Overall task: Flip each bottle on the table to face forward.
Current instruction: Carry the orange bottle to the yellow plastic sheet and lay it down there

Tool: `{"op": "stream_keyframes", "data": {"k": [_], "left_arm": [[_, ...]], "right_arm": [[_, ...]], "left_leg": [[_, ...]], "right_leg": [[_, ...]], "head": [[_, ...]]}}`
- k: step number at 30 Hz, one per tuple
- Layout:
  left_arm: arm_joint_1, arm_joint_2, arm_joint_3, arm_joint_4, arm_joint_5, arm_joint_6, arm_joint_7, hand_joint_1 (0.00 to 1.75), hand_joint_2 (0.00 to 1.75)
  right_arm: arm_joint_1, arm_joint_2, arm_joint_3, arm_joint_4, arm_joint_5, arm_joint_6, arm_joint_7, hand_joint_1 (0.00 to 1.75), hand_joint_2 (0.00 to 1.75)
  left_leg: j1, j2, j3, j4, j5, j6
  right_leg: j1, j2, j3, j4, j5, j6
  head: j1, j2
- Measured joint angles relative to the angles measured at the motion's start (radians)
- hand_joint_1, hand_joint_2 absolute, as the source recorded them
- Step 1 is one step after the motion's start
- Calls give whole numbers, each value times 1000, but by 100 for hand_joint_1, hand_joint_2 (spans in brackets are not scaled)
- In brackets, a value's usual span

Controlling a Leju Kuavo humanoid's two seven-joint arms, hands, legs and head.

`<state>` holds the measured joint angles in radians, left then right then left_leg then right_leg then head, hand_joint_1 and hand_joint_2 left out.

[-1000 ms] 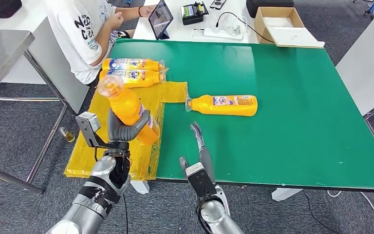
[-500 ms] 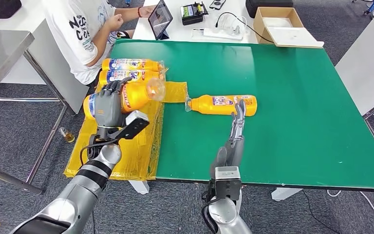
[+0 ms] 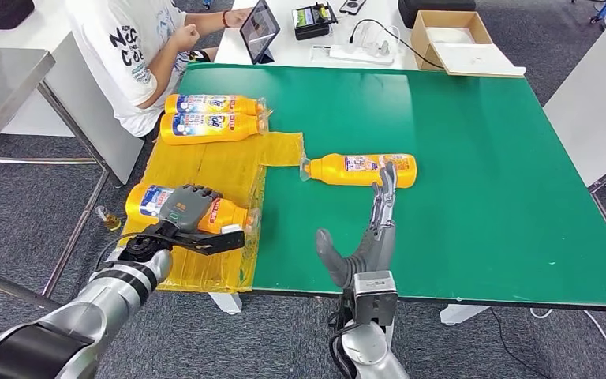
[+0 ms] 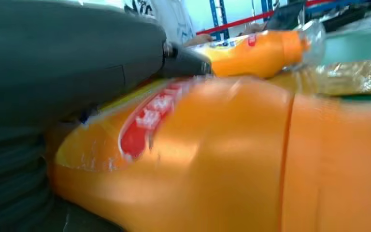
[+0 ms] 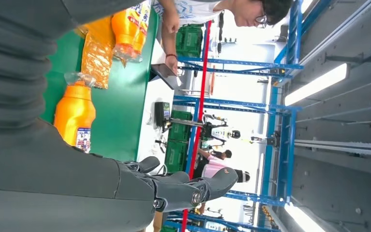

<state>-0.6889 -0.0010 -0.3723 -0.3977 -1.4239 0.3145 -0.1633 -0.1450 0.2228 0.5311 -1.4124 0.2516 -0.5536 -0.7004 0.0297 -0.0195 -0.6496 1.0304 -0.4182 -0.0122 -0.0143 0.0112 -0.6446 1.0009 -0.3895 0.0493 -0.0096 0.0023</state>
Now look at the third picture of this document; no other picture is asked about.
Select person's right hand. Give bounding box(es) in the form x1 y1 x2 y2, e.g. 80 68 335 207
169 23 202 54

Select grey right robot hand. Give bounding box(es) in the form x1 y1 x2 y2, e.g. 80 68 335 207
315 160 399 290

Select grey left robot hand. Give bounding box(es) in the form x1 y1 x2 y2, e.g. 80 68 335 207
157 184 223 234

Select person's left hand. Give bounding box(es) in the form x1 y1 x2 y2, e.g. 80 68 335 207
223 7 254 30

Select black tablet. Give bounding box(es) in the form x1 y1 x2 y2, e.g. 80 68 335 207
239 0 282 66

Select orange detergent bottle clear cap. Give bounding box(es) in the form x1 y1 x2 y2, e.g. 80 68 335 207
164 94 267 117
125 182 261 236
159 111 270 146
299 152 418 190

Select small glass bottle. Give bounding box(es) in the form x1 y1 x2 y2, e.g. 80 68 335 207
95 205 124 232

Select yellow taped plastic sheet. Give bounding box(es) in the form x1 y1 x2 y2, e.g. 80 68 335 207
117 131 305 294

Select person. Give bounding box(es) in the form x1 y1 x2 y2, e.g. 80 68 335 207
65 0 254 138

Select black device green label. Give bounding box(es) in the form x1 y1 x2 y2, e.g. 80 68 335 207
291 2 339 42

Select white table foot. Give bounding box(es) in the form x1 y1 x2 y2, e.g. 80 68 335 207
208 291 243 317
439 303 484 328

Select white power strip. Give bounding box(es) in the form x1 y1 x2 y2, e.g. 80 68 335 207
310 43 395 66

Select white desk with side panel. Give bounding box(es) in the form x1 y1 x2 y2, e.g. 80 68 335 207
0 0 148 186

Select clear plastic bag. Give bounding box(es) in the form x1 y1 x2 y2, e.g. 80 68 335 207
355 21 402 57

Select open cardboard box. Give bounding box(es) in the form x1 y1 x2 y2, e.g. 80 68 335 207
410 10 494 72

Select black bag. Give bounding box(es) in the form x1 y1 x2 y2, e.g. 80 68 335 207
0 0 36 38

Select steel table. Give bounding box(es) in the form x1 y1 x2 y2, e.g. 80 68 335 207
0 48 113 310

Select black case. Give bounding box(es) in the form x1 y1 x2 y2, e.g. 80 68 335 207
398 0 477 30

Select white foam pad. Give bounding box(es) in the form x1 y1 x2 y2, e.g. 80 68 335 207
425 26 477 46

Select white flat board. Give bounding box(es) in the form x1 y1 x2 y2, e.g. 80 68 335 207
432 41 527 79

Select white table metal legs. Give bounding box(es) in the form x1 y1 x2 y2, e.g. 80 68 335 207
542 7 606 283

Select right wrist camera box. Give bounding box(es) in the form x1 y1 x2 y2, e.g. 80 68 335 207
352 270 399 328

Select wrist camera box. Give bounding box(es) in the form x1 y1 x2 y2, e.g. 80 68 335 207
169 224 246 257
352 270 399 328

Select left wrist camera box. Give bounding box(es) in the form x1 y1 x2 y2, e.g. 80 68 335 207
169 224 246 257

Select black cable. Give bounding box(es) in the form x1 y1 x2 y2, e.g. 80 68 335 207
348 18 445 70

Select white floor cable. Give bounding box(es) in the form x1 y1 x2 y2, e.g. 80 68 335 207
530 307 606 355

